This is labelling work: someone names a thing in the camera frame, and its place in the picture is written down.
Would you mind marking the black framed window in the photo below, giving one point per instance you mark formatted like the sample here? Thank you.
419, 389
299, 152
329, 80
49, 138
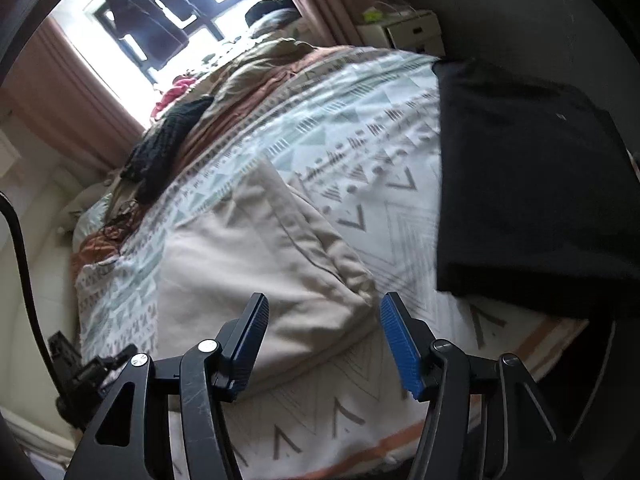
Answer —
90, 35

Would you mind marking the small green item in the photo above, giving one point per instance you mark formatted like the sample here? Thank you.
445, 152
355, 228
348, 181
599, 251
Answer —
374, 14

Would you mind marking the black knitted garment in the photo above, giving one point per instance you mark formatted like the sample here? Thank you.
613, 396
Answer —
160, 145

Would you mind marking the large beige garment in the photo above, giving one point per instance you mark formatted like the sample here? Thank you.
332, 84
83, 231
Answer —
260, 270

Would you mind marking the dusty pink curtain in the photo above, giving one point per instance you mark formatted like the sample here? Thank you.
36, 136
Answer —
60, 95
320, 0

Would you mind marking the pink red clothes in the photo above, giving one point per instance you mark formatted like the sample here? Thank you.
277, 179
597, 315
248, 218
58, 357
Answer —
175, 92

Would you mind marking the tan duvet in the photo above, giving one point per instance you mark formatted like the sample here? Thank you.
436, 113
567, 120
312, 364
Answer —
260, 57

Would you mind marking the white nightstand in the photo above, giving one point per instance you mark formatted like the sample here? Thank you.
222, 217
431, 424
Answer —
410, 32

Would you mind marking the pale pillow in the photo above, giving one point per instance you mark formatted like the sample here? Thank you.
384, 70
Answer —
95, 215

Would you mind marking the dark plush cushion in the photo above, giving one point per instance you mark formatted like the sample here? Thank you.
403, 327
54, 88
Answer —
270, 15

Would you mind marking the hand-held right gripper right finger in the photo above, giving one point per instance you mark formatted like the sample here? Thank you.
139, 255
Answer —
402, 350

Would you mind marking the folded black garment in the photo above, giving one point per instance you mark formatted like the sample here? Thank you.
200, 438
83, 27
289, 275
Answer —
525, 185

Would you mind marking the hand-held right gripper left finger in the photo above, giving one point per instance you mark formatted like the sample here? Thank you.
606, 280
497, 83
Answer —
245, 350

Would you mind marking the geometric patterned white blanket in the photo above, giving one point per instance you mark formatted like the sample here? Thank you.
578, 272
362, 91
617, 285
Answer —
350, 170

